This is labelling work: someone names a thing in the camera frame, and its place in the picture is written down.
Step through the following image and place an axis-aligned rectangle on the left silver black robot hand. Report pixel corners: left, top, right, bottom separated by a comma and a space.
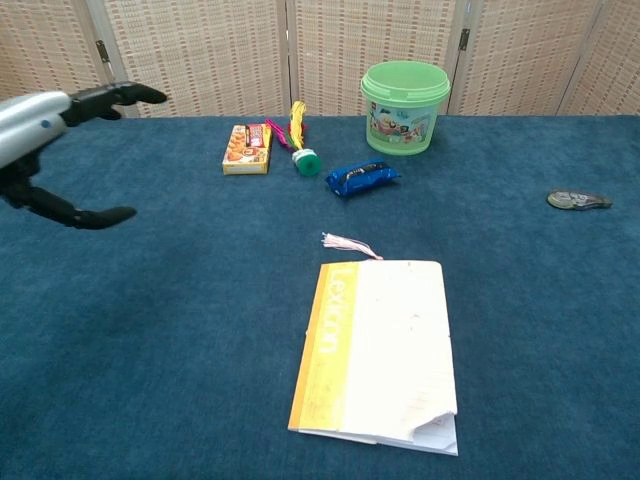
0, 81, 169, 231

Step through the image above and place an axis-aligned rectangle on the white notebook with yellow cover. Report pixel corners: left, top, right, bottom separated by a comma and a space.
286, 259, 459, 457

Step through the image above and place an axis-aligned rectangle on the woven folding screen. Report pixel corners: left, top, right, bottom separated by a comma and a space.
0, 0, 640, 126

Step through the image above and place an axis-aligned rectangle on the yellow curry box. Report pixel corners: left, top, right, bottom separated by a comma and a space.
221, 123, 274, 176

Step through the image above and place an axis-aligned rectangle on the dark blue table cloth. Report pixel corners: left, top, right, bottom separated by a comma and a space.
0, 115, 640, 480

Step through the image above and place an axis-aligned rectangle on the feather shuttlecock with green base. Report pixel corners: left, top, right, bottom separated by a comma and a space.
264, 100, 323, 178

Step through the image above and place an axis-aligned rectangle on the blue snack packet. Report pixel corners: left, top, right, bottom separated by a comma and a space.
325, 158, 403, 202

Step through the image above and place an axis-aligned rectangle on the green plastic bucket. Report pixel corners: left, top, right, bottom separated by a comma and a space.
359, 60, 452, 157

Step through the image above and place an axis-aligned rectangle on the grey correction tape dispenser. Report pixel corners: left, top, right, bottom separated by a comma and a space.
545, 188, 614, 211

